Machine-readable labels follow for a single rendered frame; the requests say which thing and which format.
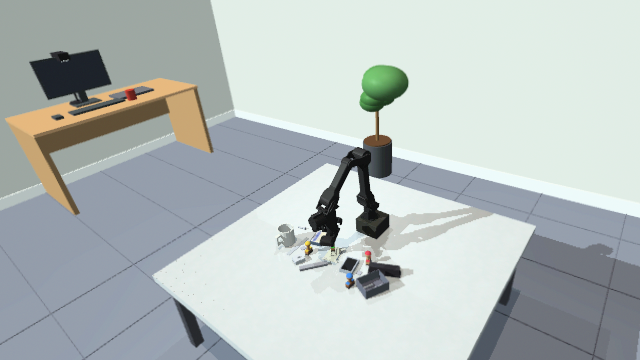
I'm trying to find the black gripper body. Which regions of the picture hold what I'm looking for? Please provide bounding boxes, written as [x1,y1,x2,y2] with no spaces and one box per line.
[319,217,343,247]

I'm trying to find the beige paper card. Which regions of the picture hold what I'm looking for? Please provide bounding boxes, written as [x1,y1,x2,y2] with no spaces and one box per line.
[322,247,346,263]

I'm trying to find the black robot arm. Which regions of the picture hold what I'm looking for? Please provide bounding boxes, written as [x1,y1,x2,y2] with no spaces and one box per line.
[308,147,379,232]

